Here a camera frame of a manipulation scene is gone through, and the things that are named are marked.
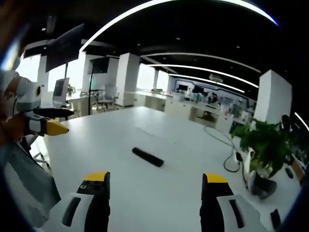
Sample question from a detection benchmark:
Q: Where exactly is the grey table cable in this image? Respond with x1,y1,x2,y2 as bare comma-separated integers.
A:
203,125,243,173

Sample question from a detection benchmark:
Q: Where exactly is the person's grey clothing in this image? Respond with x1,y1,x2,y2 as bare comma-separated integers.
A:
0,142,62,229

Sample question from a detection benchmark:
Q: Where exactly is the black floor stand pole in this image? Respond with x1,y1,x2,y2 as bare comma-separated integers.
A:
88,58,95,116

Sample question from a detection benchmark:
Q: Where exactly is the dark hanging ceiling screen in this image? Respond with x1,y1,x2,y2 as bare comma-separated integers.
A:
45,23,85,73

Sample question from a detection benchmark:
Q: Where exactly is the black remote control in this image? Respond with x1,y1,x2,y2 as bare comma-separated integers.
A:
131,147,165,168

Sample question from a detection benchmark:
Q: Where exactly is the grey office chair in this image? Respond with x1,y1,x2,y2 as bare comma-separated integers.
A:
97,85,119,111

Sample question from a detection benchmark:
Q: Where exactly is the curved ceiling light strip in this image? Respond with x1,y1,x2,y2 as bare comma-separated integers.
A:
79,0,281,53

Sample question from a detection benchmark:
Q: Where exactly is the small black flat device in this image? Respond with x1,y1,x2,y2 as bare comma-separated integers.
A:
270,208,282,231

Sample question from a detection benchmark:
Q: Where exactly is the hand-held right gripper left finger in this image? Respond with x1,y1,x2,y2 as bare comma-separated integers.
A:
40,171,111,232

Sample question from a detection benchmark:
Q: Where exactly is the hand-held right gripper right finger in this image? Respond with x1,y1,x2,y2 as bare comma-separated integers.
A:
199,173,269,232

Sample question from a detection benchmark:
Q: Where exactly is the white ceiling air conditioner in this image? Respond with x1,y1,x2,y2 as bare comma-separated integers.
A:
209,73,225,82

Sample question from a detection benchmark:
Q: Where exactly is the green potted plant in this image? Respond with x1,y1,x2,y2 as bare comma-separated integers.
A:
230,117,295,200

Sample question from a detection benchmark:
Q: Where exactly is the person's left hand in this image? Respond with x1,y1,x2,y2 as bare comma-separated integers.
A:
0,113,27,145

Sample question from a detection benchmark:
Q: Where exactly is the dark wall screen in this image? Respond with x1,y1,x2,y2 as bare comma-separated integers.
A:
92,57,110,74

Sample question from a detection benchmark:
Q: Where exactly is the white desktop monitor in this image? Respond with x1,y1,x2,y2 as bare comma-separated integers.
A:
52,77,70,108

